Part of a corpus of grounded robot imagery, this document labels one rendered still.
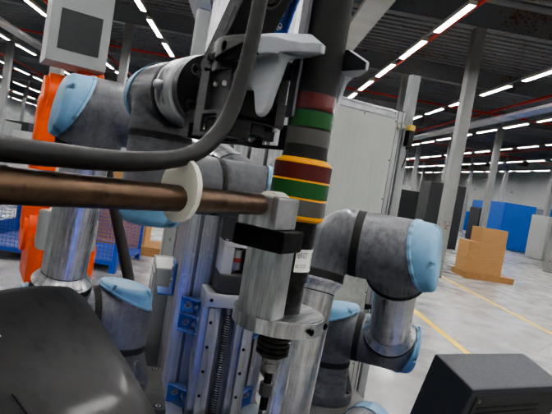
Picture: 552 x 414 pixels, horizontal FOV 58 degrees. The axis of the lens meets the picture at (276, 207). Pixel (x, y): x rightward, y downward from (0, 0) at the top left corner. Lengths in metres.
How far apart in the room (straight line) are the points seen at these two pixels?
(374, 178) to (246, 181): 2.03
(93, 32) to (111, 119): 3.41
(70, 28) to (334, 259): 3.67
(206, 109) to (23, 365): 0.24
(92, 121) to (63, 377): 0.61
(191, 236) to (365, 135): 1.50
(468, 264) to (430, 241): 12.00
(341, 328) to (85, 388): 0.89
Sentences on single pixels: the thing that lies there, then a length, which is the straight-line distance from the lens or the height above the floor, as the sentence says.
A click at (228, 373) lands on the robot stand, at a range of 1.31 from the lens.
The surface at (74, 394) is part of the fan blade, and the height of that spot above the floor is 1.38.
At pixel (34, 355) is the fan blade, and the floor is 1.40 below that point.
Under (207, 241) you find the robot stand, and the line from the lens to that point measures 1.28.
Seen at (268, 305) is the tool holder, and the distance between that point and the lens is 0.35.
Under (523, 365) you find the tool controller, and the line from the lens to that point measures 1.21.
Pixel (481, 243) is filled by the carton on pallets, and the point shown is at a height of 0.85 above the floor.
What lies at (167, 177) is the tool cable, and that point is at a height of 1.53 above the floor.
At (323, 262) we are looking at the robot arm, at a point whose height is 1.42.
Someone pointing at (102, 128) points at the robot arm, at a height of 1.58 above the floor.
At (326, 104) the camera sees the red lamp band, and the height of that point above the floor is 1.60.
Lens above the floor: 1.54
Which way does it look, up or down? 3 degrees down
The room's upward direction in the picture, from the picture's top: 9 degrees clockwise
